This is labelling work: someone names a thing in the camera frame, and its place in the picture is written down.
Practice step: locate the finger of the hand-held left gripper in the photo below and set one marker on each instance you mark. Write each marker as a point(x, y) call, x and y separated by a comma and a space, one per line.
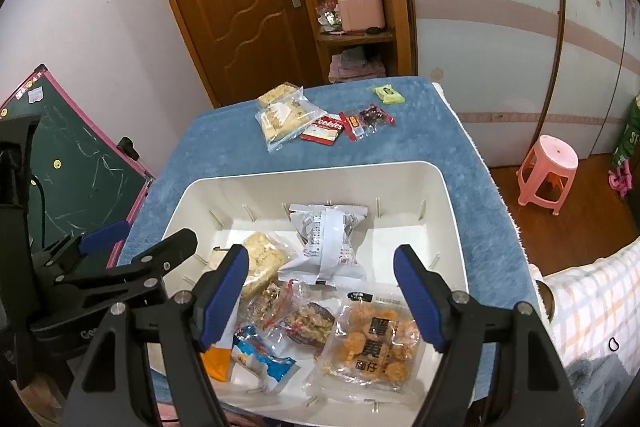
point(105, 234)
point(165, 252)

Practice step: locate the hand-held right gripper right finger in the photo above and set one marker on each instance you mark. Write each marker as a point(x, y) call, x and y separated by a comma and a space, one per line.
point(420, 302)

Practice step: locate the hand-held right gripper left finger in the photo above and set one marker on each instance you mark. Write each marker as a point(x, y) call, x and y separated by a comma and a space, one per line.
point(222, 302)

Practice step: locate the clear packet of long bread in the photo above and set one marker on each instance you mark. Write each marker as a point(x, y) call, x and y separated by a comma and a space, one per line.
point(260, 262)

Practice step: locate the orange and white snack packet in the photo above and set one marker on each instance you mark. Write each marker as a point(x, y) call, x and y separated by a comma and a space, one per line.
point(217, 357)

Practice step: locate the clear packet of round cookies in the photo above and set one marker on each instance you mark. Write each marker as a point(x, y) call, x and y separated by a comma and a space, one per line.
point(372, 342)

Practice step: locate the blue and white snack packet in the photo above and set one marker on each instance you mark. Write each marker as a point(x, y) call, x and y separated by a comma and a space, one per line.
point(265, 357)

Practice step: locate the clear packet of mixed nuts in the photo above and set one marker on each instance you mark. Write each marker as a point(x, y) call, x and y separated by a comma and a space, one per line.
point(300, 319)

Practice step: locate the white plastic bin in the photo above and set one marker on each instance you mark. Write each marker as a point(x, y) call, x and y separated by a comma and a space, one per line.
point(250, 192)

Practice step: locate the large white snack packet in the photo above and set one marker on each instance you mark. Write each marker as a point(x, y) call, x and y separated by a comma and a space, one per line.
point(327, 247)

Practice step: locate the checkered blanket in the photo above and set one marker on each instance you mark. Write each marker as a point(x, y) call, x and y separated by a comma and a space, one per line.
point(590, 307)

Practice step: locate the pink plastic stool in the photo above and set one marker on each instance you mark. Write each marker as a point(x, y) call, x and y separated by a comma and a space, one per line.
point(547, 177)

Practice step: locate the clear packet of pale pastries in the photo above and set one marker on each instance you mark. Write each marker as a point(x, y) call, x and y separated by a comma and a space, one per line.
point(287, 119)

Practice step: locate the small red snack packet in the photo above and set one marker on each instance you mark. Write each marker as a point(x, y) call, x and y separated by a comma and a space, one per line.
point(354, 127)

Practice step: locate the dark red snack packet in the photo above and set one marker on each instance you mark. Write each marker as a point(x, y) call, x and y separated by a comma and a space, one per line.
point(374, 114)

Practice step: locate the clear packet of yellow crackers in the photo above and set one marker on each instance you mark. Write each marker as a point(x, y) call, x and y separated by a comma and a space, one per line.
point(277, 93)

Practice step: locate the red and white snack packet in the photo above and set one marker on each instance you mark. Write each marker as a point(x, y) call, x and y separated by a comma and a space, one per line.
point(322, 129)

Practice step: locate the green snack packet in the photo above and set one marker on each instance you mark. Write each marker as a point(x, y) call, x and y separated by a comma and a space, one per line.
point(388, 94)

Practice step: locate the pink toy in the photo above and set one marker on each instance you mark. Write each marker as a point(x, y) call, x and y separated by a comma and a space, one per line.
point(620, 179)

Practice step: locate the folded pink cloths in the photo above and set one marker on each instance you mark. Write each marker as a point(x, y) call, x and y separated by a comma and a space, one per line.
point(355, 67)

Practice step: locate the brown wooden door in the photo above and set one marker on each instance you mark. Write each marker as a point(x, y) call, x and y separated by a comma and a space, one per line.
point(225, 7)

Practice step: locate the green bag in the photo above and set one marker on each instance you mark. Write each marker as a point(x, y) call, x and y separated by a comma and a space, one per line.
point(630, 137)

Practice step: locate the pale blue sliding wardrobe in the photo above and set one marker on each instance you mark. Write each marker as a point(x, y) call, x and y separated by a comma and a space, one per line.
point(500, 32)

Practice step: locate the foil wrapped sweets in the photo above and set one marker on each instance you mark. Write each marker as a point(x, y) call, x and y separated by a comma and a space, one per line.
point(330, 14)

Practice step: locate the green chalkboard with pink frame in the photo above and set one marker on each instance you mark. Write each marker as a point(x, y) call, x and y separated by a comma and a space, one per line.
point(75, 157)

